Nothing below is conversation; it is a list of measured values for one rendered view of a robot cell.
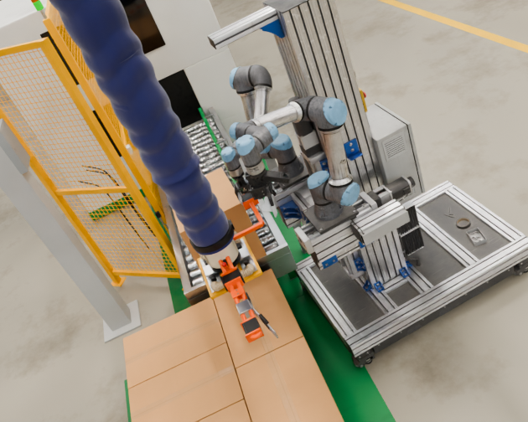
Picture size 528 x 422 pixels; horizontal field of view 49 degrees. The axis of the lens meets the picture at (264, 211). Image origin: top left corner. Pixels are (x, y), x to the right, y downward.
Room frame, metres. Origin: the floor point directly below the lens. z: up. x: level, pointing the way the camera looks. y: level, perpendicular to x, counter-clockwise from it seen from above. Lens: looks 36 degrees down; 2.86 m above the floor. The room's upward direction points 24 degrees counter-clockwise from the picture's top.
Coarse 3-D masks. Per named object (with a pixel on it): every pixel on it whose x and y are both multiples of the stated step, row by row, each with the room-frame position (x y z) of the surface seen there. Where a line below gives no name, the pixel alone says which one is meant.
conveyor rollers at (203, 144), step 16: (192, 128) 4.90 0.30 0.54; (192, 144) 4.62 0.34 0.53; (208, 144) 4.47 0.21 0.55; (224, 144) 4.37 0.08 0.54; (208, 160) 4.21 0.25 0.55; (256, 208) 3.29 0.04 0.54; (176, 224) 3.55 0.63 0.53; (272, 240) 2.92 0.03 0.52; (192, 256) 3.09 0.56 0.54; (192, 272) 2.92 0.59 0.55
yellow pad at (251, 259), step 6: (240, 246) 2.42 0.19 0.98; (246, 246) 2.43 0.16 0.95; (246, 258) 2.34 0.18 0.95; (252, 258) 2.32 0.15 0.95; (240, 264) 2.32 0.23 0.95; (246, 264) 2.28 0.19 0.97; (252, 264) 2.28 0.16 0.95; (240, 270) 2.28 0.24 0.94; (258, 270) 2.21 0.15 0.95; (252, 276) 2.19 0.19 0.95
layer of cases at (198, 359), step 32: (256, 288) 2.54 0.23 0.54; (192, 320) 2.52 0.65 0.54; (224, 320) 2.41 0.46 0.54; (288, 320) 2.20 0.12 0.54; (128, 352) 2.49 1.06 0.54; (160, 352) 2.38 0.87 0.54; (192, 352) 2.28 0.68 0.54; (224, 352) 2.18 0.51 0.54; (256, 352) 2.09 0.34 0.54; (288, 352) 2.00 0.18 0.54; (128, 384) 2.25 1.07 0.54; (160, 384) 2.15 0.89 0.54; (192, 384) 2.06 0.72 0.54; (224, 384) 1.97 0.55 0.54; (256, 384) 1.89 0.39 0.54; (288, 384) 1.81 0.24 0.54; (320, 384) 1.74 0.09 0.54; (160, 416) 1.95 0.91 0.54; (192, 416) 1.87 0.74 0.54; (224, 416) 1.79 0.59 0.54; (256, 416) 1.72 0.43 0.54; (288, 416) 1.64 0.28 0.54; (320, 416) 1.58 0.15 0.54
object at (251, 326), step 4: (252, 316) 1.80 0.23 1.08; (248, 320) 1.79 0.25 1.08; (252, 320) 1.78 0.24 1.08; (256, 320) 1.77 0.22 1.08; (244, 324) 1.78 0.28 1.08; (248, 324) 1.77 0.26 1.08; (252, 324) 1.76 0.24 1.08; (256, 324) 1.75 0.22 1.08; (244, 328) 1.76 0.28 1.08; (248, 328) 1.74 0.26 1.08; (252, 328) 1.74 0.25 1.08; (256, 328) 1.73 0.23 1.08; (260, 328) 1.72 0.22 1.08; (248, 332) 1.72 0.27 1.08; (252, 332) 1.71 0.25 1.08; (256, 332) 1.72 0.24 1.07; (248, 336) 1.71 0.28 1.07; (248, 340) 1.71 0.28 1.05; (252, 340) 1.71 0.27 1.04
